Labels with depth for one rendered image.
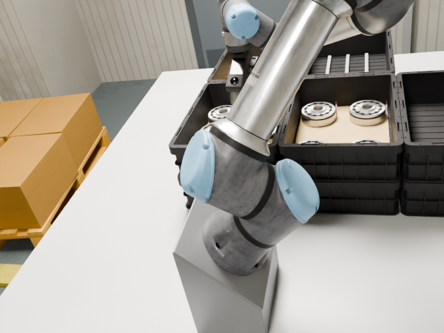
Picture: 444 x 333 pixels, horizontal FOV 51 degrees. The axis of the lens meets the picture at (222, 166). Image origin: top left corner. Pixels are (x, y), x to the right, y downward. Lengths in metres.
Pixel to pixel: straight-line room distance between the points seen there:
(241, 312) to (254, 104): 0.44
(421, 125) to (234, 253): 0.73
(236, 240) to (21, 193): 1.68
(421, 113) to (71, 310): 1.11
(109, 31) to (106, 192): 2.73
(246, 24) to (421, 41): 2.81
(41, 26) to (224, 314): 3.08
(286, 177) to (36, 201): 1.86
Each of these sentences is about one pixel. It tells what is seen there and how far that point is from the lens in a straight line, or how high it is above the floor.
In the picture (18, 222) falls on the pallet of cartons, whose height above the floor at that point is 0.17.
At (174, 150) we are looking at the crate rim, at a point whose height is 0.92.
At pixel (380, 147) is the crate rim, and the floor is 0.92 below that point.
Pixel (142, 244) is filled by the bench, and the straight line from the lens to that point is 1.35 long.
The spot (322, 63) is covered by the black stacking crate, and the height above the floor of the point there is 0.83.
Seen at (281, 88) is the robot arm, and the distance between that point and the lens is 0.80.
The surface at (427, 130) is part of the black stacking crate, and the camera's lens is 1.43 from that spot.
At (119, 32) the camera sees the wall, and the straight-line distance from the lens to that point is 4.16.
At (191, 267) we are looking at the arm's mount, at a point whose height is 0.91.
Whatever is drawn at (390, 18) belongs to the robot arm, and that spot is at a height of 1.28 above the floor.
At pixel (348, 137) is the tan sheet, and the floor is 0.83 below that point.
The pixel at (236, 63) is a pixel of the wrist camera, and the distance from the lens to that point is 1.29.
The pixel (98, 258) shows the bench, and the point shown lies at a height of 0.70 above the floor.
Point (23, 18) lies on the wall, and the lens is 3.65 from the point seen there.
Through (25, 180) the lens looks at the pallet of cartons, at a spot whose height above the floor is 0.40.
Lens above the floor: 1.57
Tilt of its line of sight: 34 degrees down
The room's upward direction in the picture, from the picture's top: 12 degrees counter-clockwise
